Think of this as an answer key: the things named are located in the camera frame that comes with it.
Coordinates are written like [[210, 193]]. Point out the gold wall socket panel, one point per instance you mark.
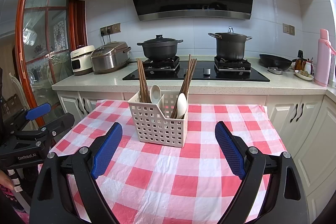
[[114, 28]]

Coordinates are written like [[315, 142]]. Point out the black frying pan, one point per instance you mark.
[[274, 61]]

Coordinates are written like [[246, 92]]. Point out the silver rice cooker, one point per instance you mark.
[[107, 58]]

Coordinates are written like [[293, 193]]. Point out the brown wooden chopstick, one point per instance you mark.
[[140, 79], [183, 82], [144, 82], [189, 58], [186, 82]]

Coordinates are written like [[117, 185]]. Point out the gold wall switch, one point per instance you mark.
[[288, 29]]

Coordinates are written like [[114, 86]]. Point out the small white jar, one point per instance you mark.
[[308, 67]]

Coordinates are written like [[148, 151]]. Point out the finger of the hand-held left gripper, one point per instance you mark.
[[60, 121], [38, 111]]

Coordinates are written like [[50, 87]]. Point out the white countertop cooker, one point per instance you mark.
[[80, 62]]

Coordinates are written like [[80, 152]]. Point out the small metal dish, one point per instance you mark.
[[275, 71]]

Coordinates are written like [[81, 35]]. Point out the white carved dining chair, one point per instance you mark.
[[15, 85]]

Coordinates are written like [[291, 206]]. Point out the red white checkered tablecloth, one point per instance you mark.
[[183, 174]]

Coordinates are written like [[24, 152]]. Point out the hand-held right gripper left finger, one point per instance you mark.
[[107, 150]]

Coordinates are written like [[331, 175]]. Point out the pink thermos flask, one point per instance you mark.
[[322, 61]]

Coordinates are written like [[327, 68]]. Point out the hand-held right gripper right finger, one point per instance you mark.
[[231, 150]]

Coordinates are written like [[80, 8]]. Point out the wooden framed glass door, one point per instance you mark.
[[20, 43]]

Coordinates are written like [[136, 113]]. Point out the white ceramic spoon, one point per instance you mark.
[[155, 92], [182, 106]]

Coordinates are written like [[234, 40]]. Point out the tall black stock pot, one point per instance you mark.
[[231, 48]]

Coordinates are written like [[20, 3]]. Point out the black casserole pot with lid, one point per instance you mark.
[[158, 49]]

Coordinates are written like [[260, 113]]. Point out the white perforated plastic utensil basket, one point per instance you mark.
[[157, 129]]

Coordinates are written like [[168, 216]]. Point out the black glass gas cooktop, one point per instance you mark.
[[197, 74]]

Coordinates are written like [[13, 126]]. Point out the person's left hand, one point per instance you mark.
[[5, 179]]

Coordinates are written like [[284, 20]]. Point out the pink patterned clothing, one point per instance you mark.
[[13, 208]]

